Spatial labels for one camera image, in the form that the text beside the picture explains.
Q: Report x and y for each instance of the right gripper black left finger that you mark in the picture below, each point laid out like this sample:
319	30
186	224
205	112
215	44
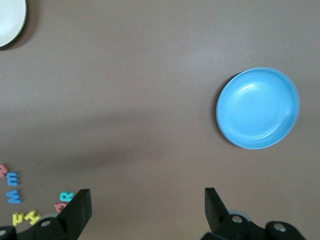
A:
75	215

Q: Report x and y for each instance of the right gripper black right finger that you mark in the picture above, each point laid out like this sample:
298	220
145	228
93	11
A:
217	217

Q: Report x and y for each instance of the red uppercase foam letter Q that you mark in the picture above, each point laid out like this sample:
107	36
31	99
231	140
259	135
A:
59	207

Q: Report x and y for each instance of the teal uppercase foam letter R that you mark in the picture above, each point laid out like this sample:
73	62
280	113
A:
66	196

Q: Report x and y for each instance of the blue lowercase foam letter m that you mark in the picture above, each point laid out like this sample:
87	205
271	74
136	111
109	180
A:
13	178

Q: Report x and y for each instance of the red lowercase foam letter w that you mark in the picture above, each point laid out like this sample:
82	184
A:
3	171

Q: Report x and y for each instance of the yellow uppercase foam letter H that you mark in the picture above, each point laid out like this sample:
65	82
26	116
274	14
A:
32	217

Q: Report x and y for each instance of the yellow lowercase foam letter h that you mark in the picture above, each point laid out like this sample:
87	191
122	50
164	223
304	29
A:
17	219

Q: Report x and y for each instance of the blue uppercase foam letter M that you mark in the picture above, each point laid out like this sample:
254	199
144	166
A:
14	196

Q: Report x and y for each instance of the blue round plate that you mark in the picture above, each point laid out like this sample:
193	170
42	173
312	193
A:
257	110

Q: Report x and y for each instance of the cream round plate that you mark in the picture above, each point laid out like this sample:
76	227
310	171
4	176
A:
10	20

